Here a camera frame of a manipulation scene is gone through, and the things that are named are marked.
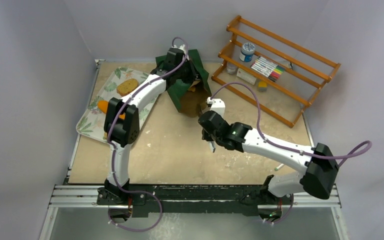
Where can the white jar with blue lid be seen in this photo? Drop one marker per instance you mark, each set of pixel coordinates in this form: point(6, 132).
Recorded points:
point(247, 51)

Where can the yellow grey sponge block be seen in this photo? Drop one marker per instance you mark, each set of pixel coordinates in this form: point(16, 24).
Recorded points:
point(262, 86)

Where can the metal tongs with white handle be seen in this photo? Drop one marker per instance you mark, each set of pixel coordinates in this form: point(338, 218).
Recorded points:
point(201, 108)

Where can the small clear glass jar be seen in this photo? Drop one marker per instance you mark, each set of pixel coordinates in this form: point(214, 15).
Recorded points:
point(231, 68)

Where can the orange wooden shelf rack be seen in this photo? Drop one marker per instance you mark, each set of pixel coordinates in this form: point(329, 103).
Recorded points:
point(286, 76)

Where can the orange fake baguette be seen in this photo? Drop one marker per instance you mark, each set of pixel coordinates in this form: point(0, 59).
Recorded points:
point(103, 107)

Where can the small white box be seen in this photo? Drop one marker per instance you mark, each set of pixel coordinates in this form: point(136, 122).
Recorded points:
point(242, 74)

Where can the white tropical print tray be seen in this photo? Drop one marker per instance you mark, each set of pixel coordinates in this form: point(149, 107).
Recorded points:
point(91, 123)

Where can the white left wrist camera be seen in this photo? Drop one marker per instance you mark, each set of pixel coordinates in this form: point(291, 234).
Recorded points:
point(184, 48)

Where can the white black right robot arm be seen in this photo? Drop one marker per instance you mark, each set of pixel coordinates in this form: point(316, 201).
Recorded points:
point(315, 170)

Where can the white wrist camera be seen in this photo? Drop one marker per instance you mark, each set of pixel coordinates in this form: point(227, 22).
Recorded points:
point(217, 105)
point(184, 48)

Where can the pack of coloured markers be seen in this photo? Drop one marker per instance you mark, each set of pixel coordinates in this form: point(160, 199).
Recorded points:
point(267, 68)

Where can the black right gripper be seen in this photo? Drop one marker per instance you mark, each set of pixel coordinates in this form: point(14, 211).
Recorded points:
point(208, 137)

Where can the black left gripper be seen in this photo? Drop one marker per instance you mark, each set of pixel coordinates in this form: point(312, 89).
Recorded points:
point(193, 76)

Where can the green paper bag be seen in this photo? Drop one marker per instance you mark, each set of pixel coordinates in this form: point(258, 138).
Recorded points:
point(186, 97)

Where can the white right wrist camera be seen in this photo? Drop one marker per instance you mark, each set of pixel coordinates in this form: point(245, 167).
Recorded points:
point(217, 105)

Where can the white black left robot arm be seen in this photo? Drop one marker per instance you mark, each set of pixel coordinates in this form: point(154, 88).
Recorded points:
point(122, 122)

